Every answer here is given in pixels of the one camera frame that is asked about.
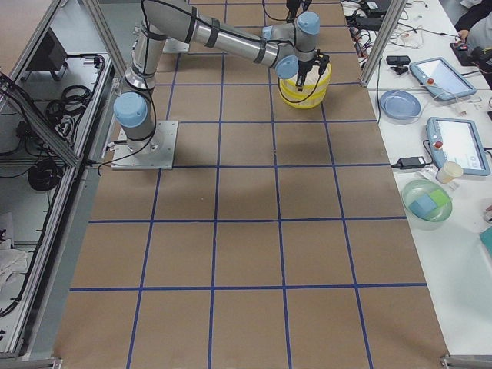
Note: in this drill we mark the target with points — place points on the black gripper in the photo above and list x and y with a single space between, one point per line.
303 69
290 5

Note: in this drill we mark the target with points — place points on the yellow steamer basket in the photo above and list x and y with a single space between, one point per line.
314 83
301 100

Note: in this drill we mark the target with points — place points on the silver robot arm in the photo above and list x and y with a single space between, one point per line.
289 48

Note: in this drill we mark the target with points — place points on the black webcam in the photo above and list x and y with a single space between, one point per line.
398 63

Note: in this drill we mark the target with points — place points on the blue plate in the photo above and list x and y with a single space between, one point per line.
400 107

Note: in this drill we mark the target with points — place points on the far teach pendant tablet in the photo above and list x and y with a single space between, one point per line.
441 79

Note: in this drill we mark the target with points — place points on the teach pendant tablet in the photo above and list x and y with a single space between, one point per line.
441 79
457 140

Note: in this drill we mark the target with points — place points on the black power adapter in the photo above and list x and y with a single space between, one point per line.
407 163

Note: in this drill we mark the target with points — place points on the near teach pendant tablet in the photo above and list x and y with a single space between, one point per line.
457 140

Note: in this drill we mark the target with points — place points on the paper cup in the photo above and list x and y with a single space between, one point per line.
449 171

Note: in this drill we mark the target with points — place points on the brown gridded table mat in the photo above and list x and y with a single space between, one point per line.
278 239

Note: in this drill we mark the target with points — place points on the green bowl with sponges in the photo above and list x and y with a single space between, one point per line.
428 204

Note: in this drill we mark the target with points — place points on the aluminium frame post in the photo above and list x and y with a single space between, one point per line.
389 23

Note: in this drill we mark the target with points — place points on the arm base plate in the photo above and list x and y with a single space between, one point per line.
159 153
174 46

